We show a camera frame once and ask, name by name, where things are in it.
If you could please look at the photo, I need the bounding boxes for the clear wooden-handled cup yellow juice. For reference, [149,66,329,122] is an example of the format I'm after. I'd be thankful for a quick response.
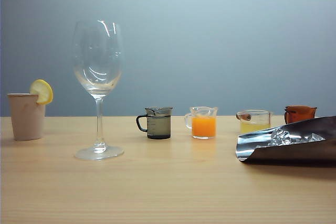
[235,109,274,134]

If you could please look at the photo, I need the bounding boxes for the beige paper cup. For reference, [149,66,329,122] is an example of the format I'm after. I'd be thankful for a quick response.
[7,92,46,141]

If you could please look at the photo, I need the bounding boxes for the clear cup with orange juice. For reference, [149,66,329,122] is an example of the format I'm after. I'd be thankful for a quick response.
[184,106,218,140]

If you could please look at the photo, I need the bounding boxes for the amber glass measuring cup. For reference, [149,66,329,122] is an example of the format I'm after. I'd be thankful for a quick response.
[284,105,318,125]

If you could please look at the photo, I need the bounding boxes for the stainless steel ice scoop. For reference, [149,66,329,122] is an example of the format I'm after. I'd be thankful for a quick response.
[234,115,336,164]

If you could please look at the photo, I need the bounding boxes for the smoked grey glass measuring cup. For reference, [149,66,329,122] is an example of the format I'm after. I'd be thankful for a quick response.
[135,106,173,140]

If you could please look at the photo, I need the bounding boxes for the yellow lemon slice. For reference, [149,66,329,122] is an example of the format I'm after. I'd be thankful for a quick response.
[29,79,54,105]

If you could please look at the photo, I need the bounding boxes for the clear ice cubes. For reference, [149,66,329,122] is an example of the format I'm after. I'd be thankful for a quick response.
[256,128,327,147]

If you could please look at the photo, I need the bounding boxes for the tall clear wine glass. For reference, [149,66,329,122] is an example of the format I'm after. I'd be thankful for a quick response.
[72,20,124,161]

